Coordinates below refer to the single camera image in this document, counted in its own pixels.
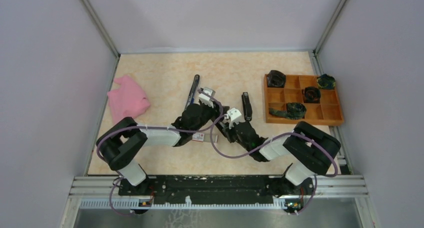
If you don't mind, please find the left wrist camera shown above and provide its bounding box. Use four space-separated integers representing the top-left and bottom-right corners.
198 87 215 108

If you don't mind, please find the pink cloth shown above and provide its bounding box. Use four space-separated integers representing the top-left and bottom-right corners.
107 74 151 124

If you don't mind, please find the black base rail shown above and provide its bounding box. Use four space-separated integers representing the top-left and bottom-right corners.
118 175 314 205

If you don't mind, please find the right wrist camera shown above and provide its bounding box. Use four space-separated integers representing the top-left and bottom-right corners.
225 107 244 129

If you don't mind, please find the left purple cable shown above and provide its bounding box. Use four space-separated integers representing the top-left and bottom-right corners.
96 89 224 217

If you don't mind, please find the dark rolled fabric top-left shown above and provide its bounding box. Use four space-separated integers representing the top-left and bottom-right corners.
266 70 287 88

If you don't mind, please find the orange wooden compartment tray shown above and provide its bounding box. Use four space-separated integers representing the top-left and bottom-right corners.
263 74 345 126

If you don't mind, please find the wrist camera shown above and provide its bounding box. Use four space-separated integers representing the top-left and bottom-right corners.
225 107 244 129
198 87 215 108

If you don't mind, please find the blue stapler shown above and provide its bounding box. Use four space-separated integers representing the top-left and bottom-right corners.
184 74 200 110

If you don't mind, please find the dark rolled fabric top-right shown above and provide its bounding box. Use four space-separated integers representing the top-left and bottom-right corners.
316 73 336 90

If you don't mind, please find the purple cable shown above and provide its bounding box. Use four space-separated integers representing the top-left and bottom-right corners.
209 115 339 216
96 89 224 217

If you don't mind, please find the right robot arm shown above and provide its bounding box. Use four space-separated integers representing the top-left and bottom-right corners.
216 121 341 194

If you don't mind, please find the dark rolled fabric lower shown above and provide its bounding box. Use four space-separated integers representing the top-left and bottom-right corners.
268 102 307 120

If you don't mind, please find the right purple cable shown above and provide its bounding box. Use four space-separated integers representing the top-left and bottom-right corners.
209 115 339 216

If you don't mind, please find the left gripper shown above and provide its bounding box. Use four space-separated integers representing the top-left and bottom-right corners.
191 100 230 134

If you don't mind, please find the dark rolled fabric centre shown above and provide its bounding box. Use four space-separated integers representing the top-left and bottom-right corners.
302 86 321 104

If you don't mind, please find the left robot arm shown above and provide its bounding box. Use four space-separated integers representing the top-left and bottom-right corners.
95 102 223 195

